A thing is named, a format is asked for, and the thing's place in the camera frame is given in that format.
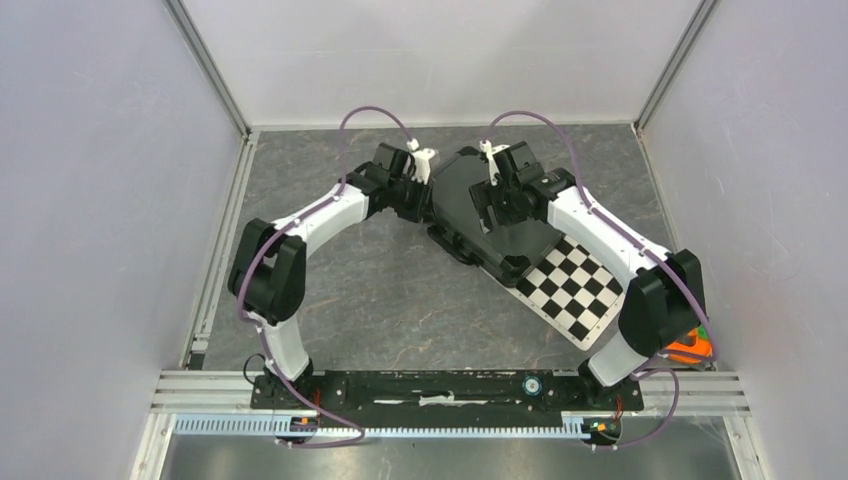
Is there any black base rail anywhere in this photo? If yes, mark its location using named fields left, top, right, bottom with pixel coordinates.
left=250, top=370, right=644, bottom=428

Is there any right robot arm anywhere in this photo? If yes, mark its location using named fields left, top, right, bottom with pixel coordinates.
left=469, top=140, right=706, bottom=408

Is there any black white checkered board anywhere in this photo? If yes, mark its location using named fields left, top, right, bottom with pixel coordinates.
left=496, top=235, right=624, bottom=351

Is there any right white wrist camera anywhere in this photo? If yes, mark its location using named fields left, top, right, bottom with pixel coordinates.
left=479, top=140, right=509, bottom=186

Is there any black poker set case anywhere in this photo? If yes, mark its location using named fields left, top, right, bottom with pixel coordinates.
left=426, top=147, right=562, bottom=288

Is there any teal chip on rail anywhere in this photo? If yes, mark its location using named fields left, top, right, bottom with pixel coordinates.
left=522, top=375, right=543, bottom=397

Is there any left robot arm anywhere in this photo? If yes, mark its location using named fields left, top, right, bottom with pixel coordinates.
left=227, top=141, right=438, bottom=408

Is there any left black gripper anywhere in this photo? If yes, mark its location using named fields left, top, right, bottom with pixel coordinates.
left=389, top=173, right=438, bottom=226

